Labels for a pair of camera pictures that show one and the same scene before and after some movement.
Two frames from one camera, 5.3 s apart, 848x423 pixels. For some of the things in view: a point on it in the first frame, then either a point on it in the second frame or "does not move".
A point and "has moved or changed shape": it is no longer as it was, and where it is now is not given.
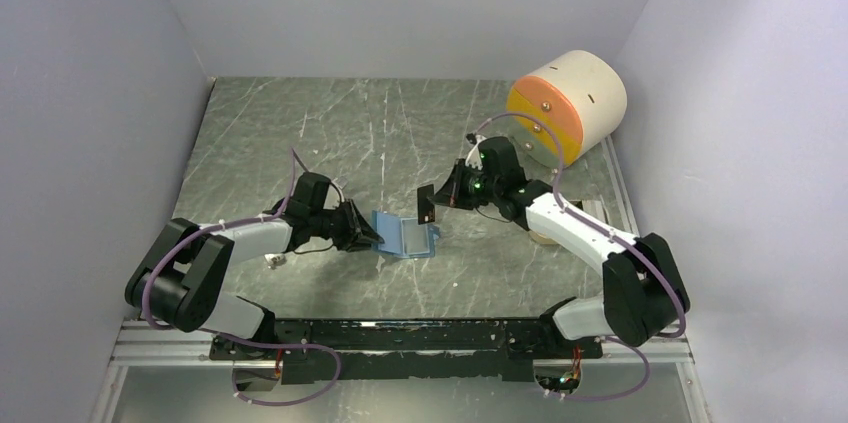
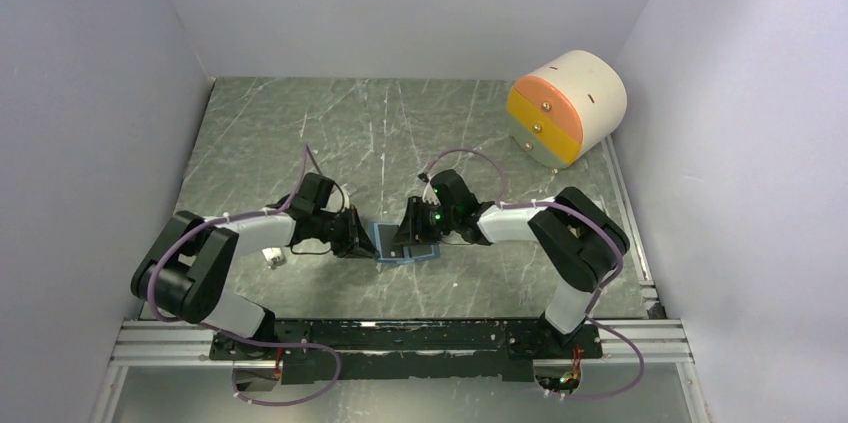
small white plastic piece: x=275 y=259 does not move
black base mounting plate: x=401 y=351 does not move
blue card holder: x=404 y=236 has moved or changed shape
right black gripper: x=452 y=193 → x=412 y=228
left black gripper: x=358 y=234 does not move
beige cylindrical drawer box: x=568 y=108 does not move
